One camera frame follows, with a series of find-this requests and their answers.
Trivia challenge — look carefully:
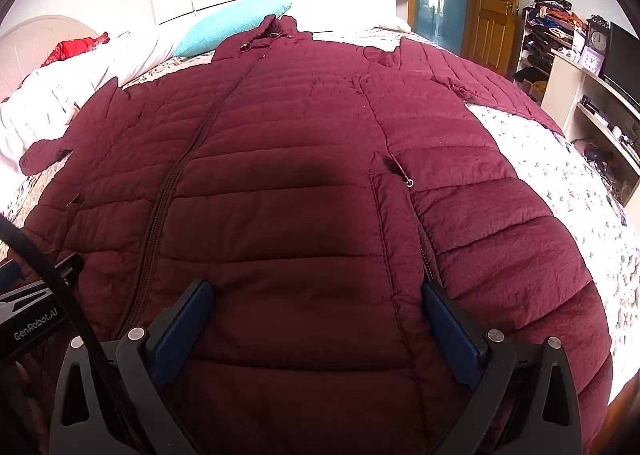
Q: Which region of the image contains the white plush pillow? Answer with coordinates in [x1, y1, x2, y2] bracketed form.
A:
[290, 0, 415, 33]

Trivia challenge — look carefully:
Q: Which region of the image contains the black cable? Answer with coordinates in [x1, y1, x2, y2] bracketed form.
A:
[0, 214, 151, 455]

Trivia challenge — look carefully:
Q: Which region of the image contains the white television cabinet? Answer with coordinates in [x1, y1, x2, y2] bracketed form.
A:
[540, 51, 640, 208]

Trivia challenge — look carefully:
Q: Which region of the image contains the white pink comforter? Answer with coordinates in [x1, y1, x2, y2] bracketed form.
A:
[0, 30, 176, 181]

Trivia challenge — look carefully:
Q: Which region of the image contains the maroon puffer jacket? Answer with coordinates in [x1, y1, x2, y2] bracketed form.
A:
[20, 14, 615, 455]

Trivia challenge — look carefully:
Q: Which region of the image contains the pink headboard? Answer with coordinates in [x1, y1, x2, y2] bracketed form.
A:
[0, 15, 98, 98]

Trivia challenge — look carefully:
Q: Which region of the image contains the ornate dark clock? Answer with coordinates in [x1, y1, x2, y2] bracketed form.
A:
[585, 14, 612, 53]

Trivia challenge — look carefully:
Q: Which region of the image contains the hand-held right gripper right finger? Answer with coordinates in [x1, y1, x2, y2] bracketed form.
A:
[422, 280, 583, 455]

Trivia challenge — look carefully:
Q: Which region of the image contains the black television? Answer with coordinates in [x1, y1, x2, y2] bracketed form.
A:
[602, 21, 640, 101]

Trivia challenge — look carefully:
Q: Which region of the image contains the pink clock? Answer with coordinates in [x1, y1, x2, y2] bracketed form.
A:
[577, 45, 605, 76]

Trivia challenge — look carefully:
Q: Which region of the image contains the white rack with clothes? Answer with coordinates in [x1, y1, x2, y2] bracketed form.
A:
[512, 0, 588, 103]

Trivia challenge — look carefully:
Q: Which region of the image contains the teal pillow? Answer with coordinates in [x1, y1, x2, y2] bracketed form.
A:
[172, 0, 293, 58]

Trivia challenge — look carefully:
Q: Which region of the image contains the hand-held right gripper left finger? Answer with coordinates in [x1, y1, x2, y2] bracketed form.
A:
[48, 279, 216, 455]

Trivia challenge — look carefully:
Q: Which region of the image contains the red cloth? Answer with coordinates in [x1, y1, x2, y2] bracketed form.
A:
[40, 32, 110, 67]

